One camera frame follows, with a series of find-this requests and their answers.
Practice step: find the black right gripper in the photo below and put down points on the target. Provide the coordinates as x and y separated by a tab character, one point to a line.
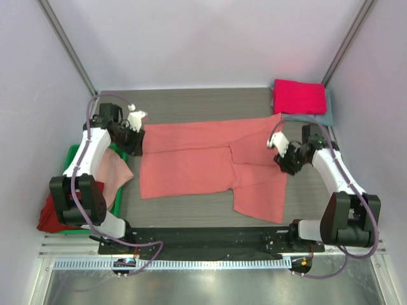
287	162

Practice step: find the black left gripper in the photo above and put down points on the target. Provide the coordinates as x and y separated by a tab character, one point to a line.
135	147

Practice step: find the coral pink t shirt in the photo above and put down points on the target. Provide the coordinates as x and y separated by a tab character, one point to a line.
182	159

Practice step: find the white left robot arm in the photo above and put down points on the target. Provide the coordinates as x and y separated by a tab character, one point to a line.
77	198

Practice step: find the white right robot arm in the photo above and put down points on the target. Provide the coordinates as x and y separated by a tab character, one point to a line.
351	215

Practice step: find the pale pink t shirt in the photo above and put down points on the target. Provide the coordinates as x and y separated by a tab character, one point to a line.
113	173

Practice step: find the folded grey-blue t shirt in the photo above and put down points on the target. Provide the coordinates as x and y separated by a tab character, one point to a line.
324	119

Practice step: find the folded magenta t shirt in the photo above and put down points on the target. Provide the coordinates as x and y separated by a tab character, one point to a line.
293	97

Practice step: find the green plastic bin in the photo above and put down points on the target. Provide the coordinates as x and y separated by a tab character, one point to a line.
115	210

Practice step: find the dark red t shirt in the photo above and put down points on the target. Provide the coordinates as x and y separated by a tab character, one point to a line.
48	221

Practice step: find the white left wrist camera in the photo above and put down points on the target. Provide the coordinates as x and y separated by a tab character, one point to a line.
136	118

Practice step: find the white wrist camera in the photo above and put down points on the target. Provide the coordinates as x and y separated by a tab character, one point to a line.
279	142
136	118

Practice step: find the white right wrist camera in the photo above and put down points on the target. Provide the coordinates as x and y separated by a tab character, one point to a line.
279	142

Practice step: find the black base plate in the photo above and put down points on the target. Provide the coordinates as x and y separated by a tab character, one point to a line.
212	243

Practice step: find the slotted cable duct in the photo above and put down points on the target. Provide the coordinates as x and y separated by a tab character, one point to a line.
116	264

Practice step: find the left aluminium corner post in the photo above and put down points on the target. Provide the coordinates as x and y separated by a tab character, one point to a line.
58	29

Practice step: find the aluminium corner post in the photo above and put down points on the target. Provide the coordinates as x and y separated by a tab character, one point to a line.
356	25
58	29

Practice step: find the aluminium frame rail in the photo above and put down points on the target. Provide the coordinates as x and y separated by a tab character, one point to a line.
80	245

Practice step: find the right aluminium corner post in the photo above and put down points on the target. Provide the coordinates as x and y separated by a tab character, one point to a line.
356	25

